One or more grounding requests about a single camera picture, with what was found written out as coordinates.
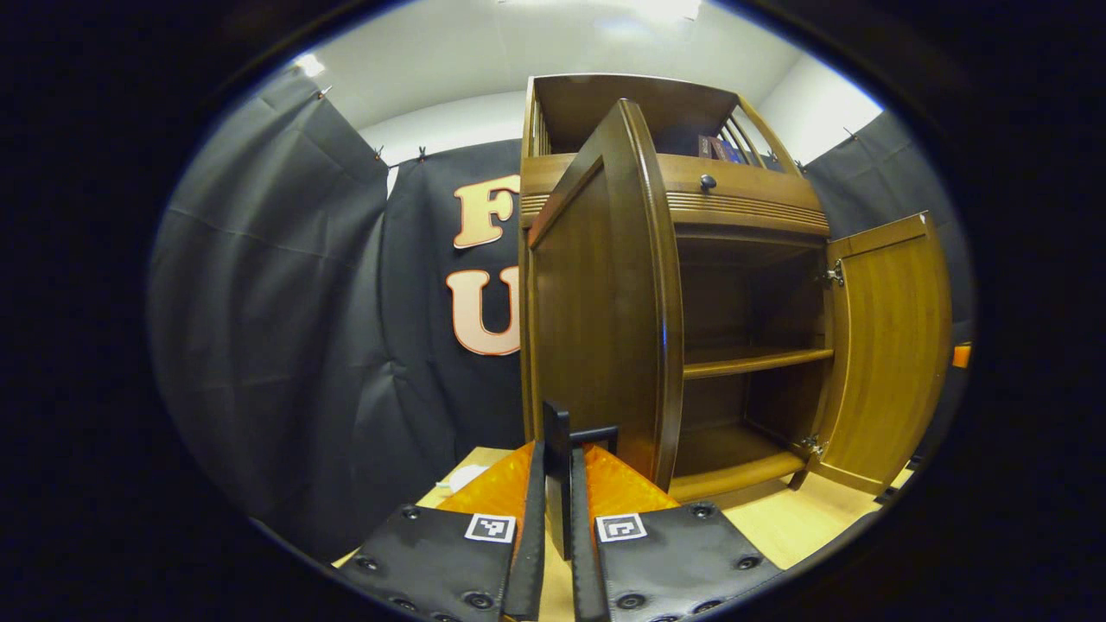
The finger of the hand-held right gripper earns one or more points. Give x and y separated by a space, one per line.
962 356

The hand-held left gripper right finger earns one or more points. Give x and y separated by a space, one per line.
583 570

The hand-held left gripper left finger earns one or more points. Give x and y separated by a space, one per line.
527 561

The wooden cabinet door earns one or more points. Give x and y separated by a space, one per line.
596 328
890 345

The wooden double-door shoe cabinet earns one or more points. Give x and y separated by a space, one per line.
752 302

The metal door hinge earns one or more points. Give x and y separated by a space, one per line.
835 274
812 445

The white packet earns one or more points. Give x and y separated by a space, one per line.
462 480

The wooden inner shelf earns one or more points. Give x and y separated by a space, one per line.
752 361

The wooden drawer with black knob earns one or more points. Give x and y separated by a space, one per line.
760 194

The dark red book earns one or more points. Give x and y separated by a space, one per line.
719 149

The black backdrop cloth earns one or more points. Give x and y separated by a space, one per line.
285 302

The large ceiling light panel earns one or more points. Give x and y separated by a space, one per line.
639 9

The small ceiling light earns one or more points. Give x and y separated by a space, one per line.
309 66

